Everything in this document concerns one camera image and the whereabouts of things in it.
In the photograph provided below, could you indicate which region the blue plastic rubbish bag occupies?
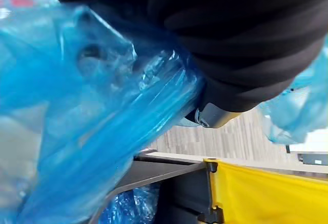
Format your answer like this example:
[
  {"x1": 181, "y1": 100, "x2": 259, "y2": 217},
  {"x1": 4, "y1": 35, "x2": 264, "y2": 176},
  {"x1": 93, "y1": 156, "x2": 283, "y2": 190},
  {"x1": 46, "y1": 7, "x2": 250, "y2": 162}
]
[{"x1": 0, "y1": 0, "x2": 328, "y2": 224}]

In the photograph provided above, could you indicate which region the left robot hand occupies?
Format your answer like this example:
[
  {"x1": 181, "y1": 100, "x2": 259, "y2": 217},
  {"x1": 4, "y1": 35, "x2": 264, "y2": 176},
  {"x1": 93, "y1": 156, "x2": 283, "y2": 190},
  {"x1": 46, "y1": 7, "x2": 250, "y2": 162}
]
[{"x1": 43, "y1": 0, "x2": 328, "y2": 129}]

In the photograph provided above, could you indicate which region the blue trash can liner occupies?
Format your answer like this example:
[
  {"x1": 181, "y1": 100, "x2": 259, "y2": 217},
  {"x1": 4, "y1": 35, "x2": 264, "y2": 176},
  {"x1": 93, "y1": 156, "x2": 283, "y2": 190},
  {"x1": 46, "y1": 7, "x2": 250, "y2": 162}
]
[{"x1": 98, "y1": 182, "x2": 162, "y2": 224}]

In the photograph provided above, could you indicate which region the yellow trash can lid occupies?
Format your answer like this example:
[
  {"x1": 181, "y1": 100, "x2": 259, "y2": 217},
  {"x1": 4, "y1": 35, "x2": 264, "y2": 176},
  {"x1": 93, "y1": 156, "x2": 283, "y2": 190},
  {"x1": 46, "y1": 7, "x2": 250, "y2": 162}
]
[{"x1": 203, "y1": 158, "x2": 328, "y2": 224}]

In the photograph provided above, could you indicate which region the dark grey pedal trash can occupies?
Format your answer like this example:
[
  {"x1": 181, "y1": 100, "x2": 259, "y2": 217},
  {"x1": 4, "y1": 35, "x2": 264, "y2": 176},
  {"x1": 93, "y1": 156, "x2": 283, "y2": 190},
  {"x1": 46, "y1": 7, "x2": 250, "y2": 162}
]
[{"x1": 89, "y1": 152, "x2": 225, "y2": 224}]

